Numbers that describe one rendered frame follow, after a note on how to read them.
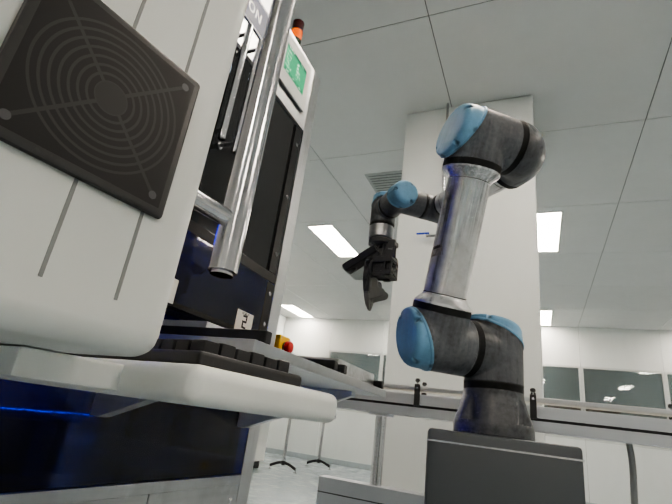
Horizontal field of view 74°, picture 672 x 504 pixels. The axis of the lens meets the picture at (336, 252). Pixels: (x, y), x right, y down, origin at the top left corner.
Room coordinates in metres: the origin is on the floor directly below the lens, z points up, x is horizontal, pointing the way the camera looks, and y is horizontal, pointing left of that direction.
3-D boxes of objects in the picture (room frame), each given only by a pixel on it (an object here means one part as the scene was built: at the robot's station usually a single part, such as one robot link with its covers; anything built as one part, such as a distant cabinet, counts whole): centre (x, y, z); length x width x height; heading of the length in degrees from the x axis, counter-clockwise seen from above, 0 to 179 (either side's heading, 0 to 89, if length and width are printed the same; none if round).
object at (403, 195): (1.14, -0.17, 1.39); 0.11 x 0.11 x 0.08; 16
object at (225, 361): (0.54, 0.22, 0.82); 0.40 x 0.14 x 0.02; 55
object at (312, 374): (1.11, 0.17, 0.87); 0.70 x 0.48 x 0.02; 155
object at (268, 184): (1.26, 0.29, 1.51); 0.43 x 0.01 x 0.59; 155
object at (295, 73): (1.32, 0.24, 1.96); 0.21 x 0.01 x 0.21; 155
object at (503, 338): (0.93, -0.35, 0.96); 0.13 x 0.12 x 0.14; 106
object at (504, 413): (0.93, -0.35, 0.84); 0.15 x 0.15 x 0.10
